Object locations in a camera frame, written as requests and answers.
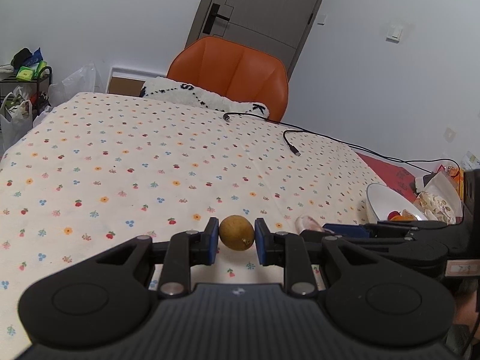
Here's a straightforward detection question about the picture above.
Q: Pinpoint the red small apple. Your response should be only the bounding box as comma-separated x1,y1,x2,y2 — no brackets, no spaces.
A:
387,211,400,221

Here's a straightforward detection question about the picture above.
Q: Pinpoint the brown kiwi front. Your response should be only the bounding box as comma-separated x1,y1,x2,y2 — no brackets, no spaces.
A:
219,214,255,251

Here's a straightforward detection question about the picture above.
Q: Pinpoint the large orange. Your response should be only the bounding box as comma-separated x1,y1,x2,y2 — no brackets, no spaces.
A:
391,210,417,222

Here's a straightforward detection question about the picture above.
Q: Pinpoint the person's right hand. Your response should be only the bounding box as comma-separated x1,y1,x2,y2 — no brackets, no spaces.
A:
454,278,479,330

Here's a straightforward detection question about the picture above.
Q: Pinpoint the white ceramic bowl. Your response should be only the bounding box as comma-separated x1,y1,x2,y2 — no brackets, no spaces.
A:
366,183,427,223

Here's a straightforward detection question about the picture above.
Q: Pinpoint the white box of snacks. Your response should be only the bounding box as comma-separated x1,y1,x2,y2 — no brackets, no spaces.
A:
413,172,463,224

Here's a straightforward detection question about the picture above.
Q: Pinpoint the red paper mat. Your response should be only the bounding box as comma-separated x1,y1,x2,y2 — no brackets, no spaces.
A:
358,154,416,203

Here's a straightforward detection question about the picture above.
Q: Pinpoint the orange snack bag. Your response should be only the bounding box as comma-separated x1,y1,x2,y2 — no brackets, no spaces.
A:
437,164,465,189

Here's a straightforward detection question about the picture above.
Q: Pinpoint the floral white tablecloth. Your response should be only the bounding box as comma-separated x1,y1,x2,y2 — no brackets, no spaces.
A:
1,93,378,359

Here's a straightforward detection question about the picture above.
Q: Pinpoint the white black cushion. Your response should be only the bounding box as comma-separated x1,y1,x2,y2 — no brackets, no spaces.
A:
140,76,269,118

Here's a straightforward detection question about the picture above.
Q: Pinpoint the cardboard framed board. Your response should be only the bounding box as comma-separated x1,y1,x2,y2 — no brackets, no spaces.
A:
106,66,166,97

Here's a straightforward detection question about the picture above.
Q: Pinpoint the orange leather chair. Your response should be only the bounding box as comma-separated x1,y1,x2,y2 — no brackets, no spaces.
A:
167,37,289,121

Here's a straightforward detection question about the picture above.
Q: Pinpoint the clear plastic bag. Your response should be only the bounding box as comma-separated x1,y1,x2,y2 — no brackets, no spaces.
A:
48,63,101,107

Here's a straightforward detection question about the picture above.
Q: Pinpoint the white plastic shopping bag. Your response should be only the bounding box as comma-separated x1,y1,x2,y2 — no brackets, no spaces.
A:
1,85,33,151

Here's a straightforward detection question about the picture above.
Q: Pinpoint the black metal shelf rack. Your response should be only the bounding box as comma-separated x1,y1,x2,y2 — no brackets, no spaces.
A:
1,66,53,119

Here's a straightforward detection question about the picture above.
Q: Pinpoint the grey door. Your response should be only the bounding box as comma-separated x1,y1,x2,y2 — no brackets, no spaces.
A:
186,0,322,77

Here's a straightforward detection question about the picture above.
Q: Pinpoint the black usb cable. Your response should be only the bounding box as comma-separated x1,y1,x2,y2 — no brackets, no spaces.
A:
282,129,461,175

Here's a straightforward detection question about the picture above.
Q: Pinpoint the white light switch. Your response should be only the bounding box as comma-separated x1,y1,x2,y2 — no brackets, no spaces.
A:
385,24,404,43

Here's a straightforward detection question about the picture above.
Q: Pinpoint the black door handle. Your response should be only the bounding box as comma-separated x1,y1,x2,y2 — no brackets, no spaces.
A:
202,3,230,35

